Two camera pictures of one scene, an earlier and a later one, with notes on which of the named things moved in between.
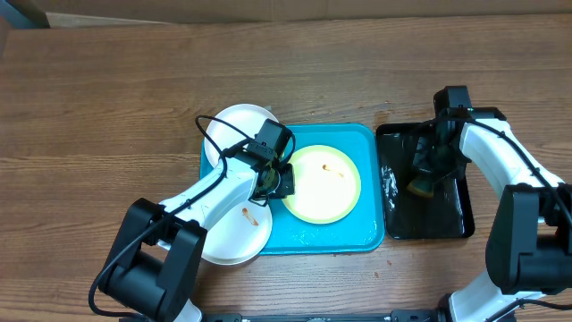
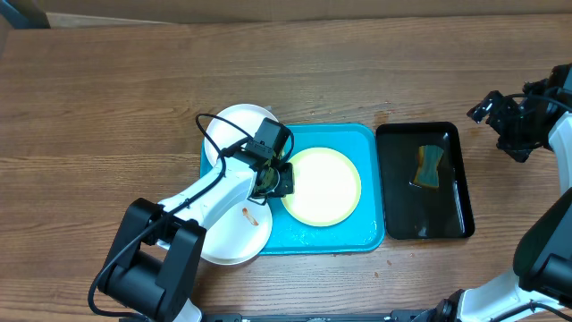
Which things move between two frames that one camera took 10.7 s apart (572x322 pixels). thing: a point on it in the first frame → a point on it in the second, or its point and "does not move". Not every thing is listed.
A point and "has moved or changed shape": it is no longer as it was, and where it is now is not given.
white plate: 238,233 does not move
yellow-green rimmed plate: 327,184 does not move
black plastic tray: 448,214 does not move
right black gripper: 424,166 → 504,108
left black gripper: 287,186 does not move
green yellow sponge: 422,187 has moved or changed shape
